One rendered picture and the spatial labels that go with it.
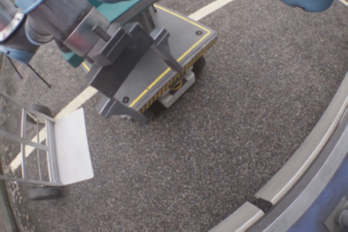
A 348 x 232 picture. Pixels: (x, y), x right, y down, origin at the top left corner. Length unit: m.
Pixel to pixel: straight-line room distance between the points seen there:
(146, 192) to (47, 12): 1.03
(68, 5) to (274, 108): 1.15
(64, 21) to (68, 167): 1.27
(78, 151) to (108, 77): 1.12
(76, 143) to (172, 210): 0.84
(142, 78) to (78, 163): 0.80
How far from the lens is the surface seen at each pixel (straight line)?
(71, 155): 1.43
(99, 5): 0.80
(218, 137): 1.07
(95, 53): 0.23
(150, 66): 0.94
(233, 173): 1.06
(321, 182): 0.49
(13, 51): 0.54
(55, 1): 0.27
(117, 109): 0.34
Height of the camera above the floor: 1.05
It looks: 64 degrees down
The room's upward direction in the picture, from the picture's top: 25 degrees counter-clockwise
